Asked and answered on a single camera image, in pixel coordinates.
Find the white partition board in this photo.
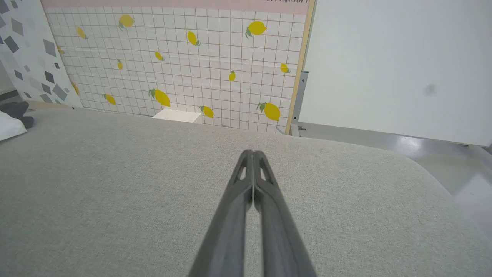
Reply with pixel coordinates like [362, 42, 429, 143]
[298, 0, 492, 147]

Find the white box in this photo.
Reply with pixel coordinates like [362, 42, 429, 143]
[153, 108, 203, 124]

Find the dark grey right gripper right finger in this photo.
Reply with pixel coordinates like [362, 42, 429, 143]
[252, 150, 318, 277]

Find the grey metal post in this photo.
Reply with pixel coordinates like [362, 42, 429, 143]
[290, 70, 309, 137]

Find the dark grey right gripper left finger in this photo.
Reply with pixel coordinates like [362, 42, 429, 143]
[188, 149, 255, 277]

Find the terrazzo pattern panel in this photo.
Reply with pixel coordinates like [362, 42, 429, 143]
[0, 0, 83, 108]

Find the black and white t-shirt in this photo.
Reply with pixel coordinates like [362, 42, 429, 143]
[0, 101, 35, 142]

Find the lemon print grid panel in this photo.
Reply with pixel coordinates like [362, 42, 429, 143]
[40, 0, 316, 135]

